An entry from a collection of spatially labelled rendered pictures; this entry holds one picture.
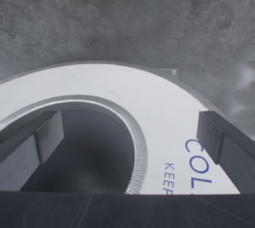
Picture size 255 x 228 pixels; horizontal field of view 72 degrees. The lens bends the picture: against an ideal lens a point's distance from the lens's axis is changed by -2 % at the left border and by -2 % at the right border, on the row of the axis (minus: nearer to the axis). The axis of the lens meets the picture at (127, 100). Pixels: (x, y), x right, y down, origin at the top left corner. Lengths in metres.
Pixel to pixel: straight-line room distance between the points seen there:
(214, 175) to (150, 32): 0.84
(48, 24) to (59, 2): 0.16
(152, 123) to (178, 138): 0.10
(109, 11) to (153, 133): 0.75
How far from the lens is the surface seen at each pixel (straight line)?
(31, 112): 0.80
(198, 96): 0.76
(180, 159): 0.55
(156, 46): 1.16
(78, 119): 0.84
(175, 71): 1.23
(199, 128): 0.16
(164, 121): 0.64
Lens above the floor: 1.06
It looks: 49 degrees down
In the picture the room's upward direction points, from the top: 175 degrees counter-clockwise
